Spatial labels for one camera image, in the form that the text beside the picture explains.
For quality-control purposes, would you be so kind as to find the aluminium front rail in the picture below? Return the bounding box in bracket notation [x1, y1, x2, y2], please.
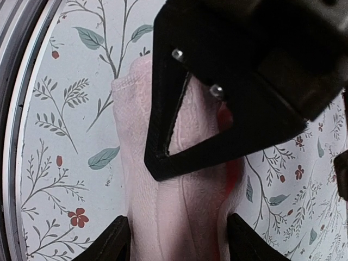
[1, 1, 66, 260]

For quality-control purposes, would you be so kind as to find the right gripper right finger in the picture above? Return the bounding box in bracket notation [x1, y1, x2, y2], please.
[227, 213, 288, 261]

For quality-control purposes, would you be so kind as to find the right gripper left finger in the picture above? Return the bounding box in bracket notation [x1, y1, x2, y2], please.
[72, 215, 131, 261]

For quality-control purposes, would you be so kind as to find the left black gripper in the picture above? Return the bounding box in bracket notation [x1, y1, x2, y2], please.
[163, 1, 347, 120]

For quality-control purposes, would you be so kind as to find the pink towel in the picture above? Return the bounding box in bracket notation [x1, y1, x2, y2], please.
[111, 55, 243, 260]

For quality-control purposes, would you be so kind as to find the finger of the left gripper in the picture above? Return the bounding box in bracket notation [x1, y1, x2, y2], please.
[334, 152, 348, 201]
[145, 8, 306, 175]

